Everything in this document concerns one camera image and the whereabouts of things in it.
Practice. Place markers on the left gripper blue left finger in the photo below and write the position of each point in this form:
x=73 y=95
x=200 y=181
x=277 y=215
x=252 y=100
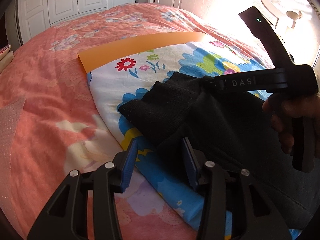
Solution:
x=64 y=216

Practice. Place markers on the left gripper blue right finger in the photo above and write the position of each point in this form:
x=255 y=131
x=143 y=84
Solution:
x=254 y=216

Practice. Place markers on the black pants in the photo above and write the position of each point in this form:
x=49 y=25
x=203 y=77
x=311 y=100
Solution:
x=232 y=131

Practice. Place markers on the person's right hand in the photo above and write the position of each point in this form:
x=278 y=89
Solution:
x=307 y=107

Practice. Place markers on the cartoon print blue sheet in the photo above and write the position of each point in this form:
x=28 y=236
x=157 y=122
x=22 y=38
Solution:
x=125 y=70

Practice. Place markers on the white headboard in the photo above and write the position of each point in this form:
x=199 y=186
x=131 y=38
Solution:
x=295 y=21

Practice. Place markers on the pink floral bedspread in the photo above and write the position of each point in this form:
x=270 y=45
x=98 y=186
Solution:
x=49 y=122

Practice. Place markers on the white wardrobe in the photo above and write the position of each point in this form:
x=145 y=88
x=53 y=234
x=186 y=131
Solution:
x=35 y=16

